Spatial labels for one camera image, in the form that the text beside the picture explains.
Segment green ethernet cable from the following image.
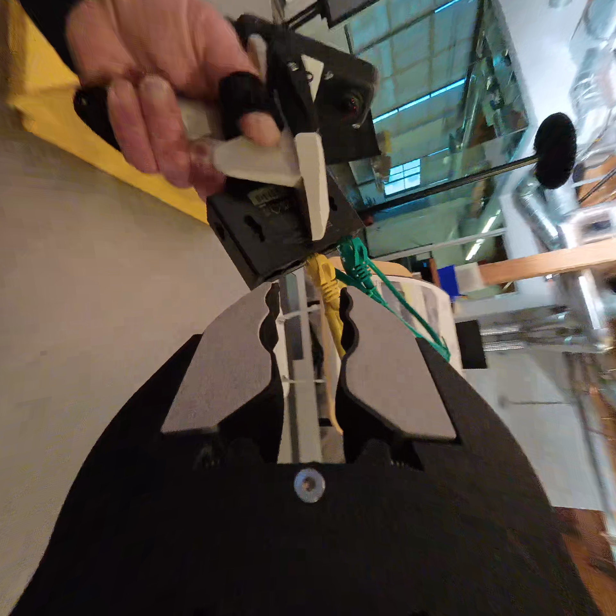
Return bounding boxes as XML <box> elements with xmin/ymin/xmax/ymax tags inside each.
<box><xmin>333</xmin><ymin>235</ymin><xmax>451</xmax><ymax>363</ymax></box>

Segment small black box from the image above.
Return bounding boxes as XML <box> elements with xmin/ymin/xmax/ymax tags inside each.
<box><xmin>455</xmin><ymin>320</ymin><xmax>488</xmax><ymax>370</ymax></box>

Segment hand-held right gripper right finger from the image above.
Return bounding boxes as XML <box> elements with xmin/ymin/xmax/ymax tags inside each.
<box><xmin>334</xmin><ymin>286</ymin><xmax>458</xmax><ymax>441</ymax></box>

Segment yellow table mat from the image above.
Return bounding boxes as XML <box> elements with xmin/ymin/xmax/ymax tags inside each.
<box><xmin>7</xmin><ymin>0</ymin><xmax>209</xmax><ymax>224</ymax></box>

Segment person's left hand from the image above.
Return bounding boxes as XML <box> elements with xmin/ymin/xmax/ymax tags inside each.
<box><xmin>65</xmin><ymin>0</ymin><xmax>283</xmax><ymax>189</ymax></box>

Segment wooden beam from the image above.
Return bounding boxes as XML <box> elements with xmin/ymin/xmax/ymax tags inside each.
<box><xmin>481</xmin><ymin>238</ymin><xmax>616</xmax><ymax>286</ymax></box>

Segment black network switch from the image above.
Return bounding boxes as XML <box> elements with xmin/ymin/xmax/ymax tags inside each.
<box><xmin>206</xmin><ymin>164</ymin><xmax>366</xmax><ymax>290</ymax></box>

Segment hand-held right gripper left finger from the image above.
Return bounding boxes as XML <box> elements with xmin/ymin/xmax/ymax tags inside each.
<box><xmin>160</xmin><ymin>282</ymin><xmax>286</xmax><ymax>435</ymax></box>

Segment yellow ethernet cable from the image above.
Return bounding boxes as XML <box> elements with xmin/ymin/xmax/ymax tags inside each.
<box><xmin>305</xmin><ymin>252</ymin><xmax>348</xmax><ymax>436</ymax></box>

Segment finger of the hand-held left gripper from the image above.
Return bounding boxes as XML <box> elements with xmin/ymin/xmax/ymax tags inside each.
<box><xmin>294</xmin><ymin>131</ymin><xmax>331</xmax><ymax>241</ymax></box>

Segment black round-top pole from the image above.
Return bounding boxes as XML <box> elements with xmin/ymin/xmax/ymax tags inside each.
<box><xmin>361</xmin><ymin>112</ymin><xmax>578</xmax><ymax>215</ymax></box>

